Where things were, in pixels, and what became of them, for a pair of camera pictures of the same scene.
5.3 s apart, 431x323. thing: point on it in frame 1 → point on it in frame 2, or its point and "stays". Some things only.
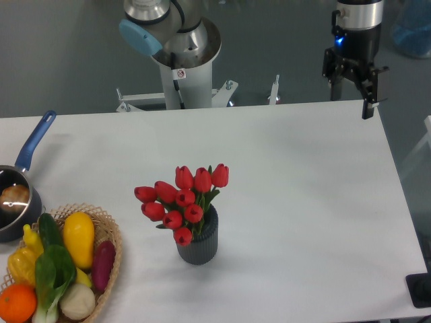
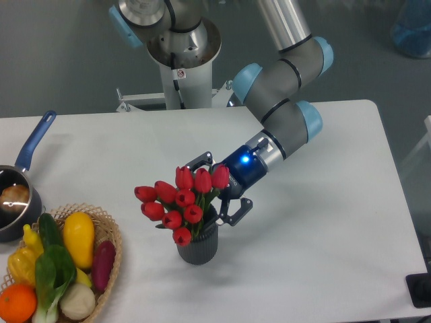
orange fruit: (17, 303) stays
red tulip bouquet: (181, 207) stays
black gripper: (360, 48) → (245, 167)
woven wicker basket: (104, 229) stays
